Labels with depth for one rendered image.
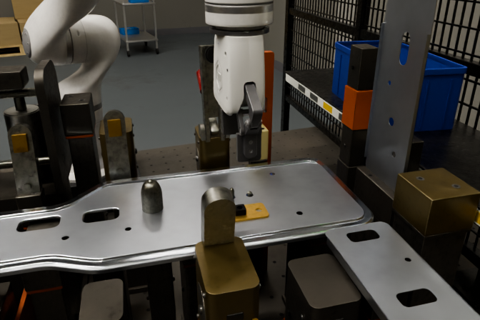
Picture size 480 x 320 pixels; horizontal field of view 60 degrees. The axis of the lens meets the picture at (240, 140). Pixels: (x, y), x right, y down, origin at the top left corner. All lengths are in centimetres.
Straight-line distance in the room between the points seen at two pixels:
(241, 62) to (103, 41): 69
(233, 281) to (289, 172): 35
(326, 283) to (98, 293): 28
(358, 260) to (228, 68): 29
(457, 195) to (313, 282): 23
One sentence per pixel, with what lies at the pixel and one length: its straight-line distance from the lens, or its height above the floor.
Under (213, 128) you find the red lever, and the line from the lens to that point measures 77.
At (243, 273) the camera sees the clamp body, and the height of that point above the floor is 104.
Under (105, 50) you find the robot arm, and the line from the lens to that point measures 115.
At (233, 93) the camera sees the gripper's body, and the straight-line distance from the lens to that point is 51.
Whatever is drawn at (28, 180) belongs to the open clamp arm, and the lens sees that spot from 79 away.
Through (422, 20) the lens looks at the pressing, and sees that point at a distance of 66.
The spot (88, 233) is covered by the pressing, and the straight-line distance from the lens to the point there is 64.
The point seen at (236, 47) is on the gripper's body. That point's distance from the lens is 50.
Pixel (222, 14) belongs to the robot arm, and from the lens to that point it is 50.
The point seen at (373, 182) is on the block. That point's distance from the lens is 77.
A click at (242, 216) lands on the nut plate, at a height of 100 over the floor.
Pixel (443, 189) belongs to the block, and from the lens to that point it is 65.
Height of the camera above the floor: 136
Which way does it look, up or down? 24 degrees down
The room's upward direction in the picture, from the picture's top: straight up
